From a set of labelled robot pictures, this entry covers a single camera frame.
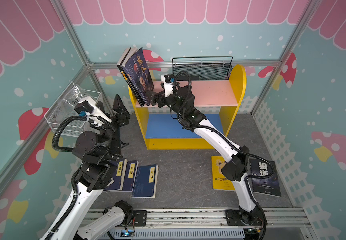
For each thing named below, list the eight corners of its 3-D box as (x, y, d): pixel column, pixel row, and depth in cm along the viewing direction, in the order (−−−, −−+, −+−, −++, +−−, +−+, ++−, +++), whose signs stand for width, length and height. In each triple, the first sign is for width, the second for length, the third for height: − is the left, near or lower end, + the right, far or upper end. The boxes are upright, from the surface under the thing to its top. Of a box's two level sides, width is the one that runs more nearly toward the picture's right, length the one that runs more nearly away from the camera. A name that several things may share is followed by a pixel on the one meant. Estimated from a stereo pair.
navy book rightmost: (133, 198, 83) (131, 196, 80) (138, 167, 94) (137, 164, 91) (156, 198, 83) (155, 196, 80) (158, 167, 94) (158, 164, 91)
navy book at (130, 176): (121, 191, 85) (120, 190, 83) (128, 162, 97) (127, 160, 95) (134, 191, 85) (133, 190, 83) (139, 162, 97) (138, 160, 95)
